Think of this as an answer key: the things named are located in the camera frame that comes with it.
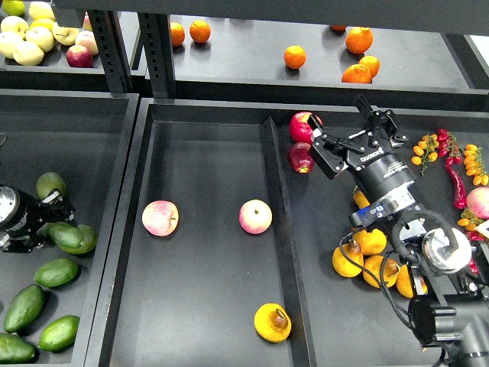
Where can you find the black tray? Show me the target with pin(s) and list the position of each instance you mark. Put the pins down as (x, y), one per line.
(189, 298)
(85, 138)

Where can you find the orange behind post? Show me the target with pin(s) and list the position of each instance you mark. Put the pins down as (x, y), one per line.
(177, 34)

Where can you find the black shelf post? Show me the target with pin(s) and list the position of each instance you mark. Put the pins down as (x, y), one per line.
(156, 39)

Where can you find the yellow pear with stem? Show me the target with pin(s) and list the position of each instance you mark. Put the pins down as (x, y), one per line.
(348, 260)

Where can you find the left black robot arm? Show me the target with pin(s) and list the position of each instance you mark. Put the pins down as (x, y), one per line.
(6, 195)

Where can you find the bright red apple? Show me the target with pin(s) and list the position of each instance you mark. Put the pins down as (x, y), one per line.
(299, 129)

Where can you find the pink apple right edge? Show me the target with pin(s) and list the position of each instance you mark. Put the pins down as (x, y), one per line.
(477, 202)

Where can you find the orange cherry tomato bunch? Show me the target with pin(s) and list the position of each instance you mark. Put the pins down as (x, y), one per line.
(425, 152)

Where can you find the orange at shelf front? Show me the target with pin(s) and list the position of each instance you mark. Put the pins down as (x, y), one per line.
(357, 73)

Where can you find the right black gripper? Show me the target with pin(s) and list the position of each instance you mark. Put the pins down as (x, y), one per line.
(375, 167)

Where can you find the red apple on shelf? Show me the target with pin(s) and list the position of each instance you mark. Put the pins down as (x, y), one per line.
(79, 56)

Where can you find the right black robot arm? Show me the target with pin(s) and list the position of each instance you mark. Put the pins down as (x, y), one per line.
(449, 308)

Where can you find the pink apple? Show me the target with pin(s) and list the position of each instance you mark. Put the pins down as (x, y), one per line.
(255, 217)
(160, 217)

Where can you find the pale yellow apple front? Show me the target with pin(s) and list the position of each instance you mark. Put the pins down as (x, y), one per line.
(27, 53)

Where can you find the dark green avocado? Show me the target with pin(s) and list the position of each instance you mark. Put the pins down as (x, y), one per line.
(63, 234)

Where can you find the orange on shelf centre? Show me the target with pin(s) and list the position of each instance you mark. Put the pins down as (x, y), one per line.
(294, 57)

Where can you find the orange on shelf left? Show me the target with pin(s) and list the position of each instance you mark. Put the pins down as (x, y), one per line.
(200, 31)

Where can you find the black centre tray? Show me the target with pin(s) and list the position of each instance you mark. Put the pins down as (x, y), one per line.
(189, 298)

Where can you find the pink apple left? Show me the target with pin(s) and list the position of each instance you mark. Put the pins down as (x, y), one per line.
(160, 217)

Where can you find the yellow cherry tomato bunch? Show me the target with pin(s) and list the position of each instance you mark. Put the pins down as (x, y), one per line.
(474, 165)

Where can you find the pink apple centre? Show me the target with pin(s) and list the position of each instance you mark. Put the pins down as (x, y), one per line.
(255, 217)

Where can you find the black left tray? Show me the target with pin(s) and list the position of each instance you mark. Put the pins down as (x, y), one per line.
(85, 138)

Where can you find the red chili pepper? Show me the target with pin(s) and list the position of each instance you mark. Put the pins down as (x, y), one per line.
(459, 191)

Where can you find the small orange on shelf right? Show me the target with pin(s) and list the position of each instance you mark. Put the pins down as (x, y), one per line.
(372, 63)

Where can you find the yellow pear with brown spot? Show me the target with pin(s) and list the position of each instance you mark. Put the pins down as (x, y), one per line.
(272, 323)

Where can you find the large orange on shelf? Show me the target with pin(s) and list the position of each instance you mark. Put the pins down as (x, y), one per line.
(359, 40)

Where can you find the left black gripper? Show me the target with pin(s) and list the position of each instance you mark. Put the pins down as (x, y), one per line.
(28, 215)

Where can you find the dark red apple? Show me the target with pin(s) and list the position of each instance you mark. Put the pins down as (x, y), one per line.
(300, 159)

